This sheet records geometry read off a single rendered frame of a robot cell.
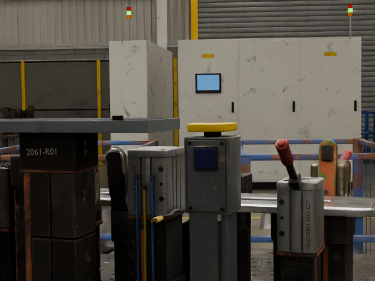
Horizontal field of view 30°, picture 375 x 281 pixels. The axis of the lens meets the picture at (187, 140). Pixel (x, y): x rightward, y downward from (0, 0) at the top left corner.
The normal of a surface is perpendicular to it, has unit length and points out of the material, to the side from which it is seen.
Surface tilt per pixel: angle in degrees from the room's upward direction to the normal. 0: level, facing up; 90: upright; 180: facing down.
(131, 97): 90
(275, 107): 90
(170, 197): 90
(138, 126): 90
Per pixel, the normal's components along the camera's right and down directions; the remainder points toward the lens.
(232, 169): 0.94, 0.00
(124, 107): -0.12, 0.06
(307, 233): -0.34, 0.06
